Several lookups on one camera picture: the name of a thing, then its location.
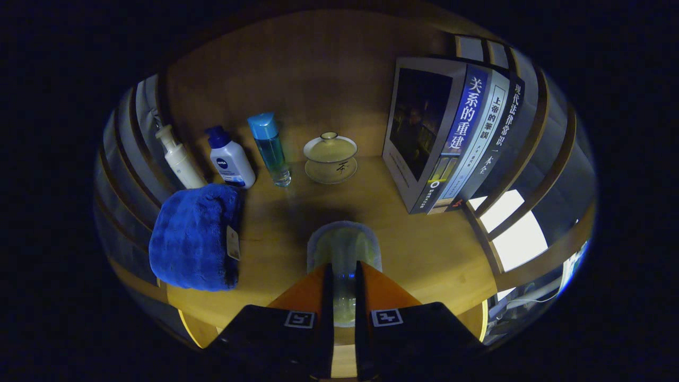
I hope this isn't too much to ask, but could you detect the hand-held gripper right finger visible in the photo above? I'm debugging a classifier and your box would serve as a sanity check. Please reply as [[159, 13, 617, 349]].
[[354, 261, 486, 380]]

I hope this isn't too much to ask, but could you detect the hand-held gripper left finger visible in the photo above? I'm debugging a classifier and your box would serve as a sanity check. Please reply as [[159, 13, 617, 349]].
[[204, 264, 335, 380]]

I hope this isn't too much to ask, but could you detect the wooden drawer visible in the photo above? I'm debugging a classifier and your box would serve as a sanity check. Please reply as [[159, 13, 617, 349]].
[[178, 300, 489, 378]]

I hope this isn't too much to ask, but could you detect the wooden countertop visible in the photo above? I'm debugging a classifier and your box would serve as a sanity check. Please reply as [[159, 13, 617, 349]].
[[159, 154, 499, 332]]

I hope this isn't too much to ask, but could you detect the wooden cabinet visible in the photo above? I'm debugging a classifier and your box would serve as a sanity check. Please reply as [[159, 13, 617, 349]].
[[95, 8, 597, 380]]

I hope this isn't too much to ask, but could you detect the blue towel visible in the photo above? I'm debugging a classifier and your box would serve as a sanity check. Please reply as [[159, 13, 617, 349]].
[[149, 183, 242, 292]]

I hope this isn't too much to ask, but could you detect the white bottle blue cap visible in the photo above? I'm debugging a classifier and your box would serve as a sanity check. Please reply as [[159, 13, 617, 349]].
[[206, 125, 256, 189]]

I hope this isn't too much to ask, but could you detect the teal glass bottle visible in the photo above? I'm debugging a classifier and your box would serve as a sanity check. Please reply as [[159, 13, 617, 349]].
[[247, 112, 292, 187]]

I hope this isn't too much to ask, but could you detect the lidded ceramic tea cup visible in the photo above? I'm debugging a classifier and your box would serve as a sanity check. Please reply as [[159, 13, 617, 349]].
[[303, 132, 359, 185]]

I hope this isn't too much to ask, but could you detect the white pump bottle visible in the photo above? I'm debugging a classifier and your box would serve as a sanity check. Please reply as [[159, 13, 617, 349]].
[[155, 124, 207, 189]]

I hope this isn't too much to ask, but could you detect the blue spine book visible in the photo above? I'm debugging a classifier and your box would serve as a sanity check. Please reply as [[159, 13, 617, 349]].
[[382, 57, 490, 215]]

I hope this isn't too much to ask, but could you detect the black spine book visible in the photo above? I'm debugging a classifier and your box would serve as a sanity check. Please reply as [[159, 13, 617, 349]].
[[446, 74, 527, 212]]

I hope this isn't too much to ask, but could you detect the black backdrop cloth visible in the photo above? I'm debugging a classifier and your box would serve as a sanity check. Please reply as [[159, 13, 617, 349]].
[[95, 34, 597, 250]]

